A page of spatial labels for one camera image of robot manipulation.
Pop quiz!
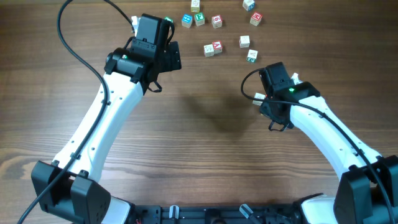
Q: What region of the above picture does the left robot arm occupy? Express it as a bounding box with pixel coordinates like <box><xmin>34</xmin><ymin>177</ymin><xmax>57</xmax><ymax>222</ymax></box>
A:
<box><xmin>31</xmin><ymin>14</ymin><xmax>182</xmax><ymax>223</ymax></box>

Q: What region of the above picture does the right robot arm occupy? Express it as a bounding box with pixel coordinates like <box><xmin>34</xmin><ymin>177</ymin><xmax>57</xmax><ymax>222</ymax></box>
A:
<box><xmin>259</xmin><ymin>62</ymin><xmax>397</xmax><ymax>223</ymax></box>

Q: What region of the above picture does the green Z letter block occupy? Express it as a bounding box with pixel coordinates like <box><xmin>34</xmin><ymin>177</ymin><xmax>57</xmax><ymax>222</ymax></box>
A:
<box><xmin>164</xmin><ymin>16</ymin><xmax>174</xmax><ymax>23</ymax></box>

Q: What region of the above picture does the green sided wooden block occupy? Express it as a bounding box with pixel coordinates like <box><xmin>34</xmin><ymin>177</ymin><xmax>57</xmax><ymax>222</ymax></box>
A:
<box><xmin>246</xmin><ymin>49</ymin><xmax>258</xmax><ymax>63</ymax></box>

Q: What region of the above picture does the blue letter block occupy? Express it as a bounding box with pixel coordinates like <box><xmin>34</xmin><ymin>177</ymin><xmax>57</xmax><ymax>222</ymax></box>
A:
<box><xmin>182</xmin><ymin>14</ymin><xmax>193</xmax><ymax>28</ymax></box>

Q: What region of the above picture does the plain wooden block right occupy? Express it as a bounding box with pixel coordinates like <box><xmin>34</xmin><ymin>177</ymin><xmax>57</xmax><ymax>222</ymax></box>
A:
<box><xmin>239</xmin><ymin>35</ymin><xmax>251</xmax><ymax>48</ymax></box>

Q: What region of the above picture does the plain wooden block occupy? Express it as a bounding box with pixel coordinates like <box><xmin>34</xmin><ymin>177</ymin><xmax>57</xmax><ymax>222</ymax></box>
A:
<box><xmin>203</xmin><ymin>44</ymin><xmax>215</xmax><ymax>57</ymax></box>
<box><xmin>239</xmin><ymin>35</ymin><xmax>251</xmax><ymax>48</ymax></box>

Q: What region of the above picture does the green F letter block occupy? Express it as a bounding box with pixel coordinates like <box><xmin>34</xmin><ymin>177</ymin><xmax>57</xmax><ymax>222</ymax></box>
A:
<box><xmin>194</xmin><ymin>12</ymin><xmax>205</xmax><ymax>26</ymax></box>

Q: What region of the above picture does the yellow top letter block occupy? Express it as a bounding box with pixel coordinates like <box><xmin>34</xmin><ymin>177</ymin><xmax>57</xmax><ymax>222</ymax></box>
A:
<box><xmin>190</xmin><ymin>0</ymin><xmax>200</xmax><ymax>12</ymax></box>

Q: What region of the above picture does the plain wooden block left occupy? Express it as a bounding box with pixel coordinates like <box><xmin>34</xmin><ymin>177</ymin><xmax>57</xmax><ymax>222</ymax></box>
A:
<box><xmin>203</xmin><ymin>44</ymin><xmax>215</xmax><ymax>57</ymax></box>

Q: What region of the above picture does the red A letter block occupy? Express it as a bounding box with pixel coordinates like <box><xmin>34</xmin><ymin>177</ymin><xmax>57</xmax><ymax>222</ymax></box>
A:
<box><xmin>212</xmin><ymin>40</ymin><xmax>223</xmax><ymax>54</ymax></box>

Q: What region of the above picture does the red M letter block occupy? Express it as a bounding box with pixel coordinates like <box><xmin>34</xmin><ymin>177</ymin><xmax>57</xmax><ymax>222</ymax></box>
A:
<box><xmin>250</xmin><ymin>12</ymin><xmax>262</xmax><ymax>26</ymax></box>

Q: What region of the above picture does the red 6 letter block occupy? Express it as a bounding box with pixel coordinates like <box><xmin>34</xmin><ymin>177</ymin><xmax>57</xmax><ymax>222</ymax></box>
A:
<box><xmin>211</xmin><ymin>15</ymin><xmax>223</xmax><ymax>29</ymax></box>

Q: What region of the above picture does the blue sided top block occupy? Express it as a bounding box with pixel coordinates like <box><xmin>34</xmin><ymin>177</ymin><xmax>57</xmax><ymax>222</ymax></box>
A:
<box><xmin>243</xmin><ymin>0</ymin><xmax>255</xmax><ymax>11</ymax></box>

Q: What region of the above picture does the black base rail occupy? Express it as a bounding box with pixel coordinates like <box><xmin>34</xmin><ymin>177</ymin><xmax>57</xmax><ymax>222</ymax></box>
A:
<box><xmin>126</xmin><ymin>204</ymin><xmax>304</xmax><ymax>224</ymax></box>

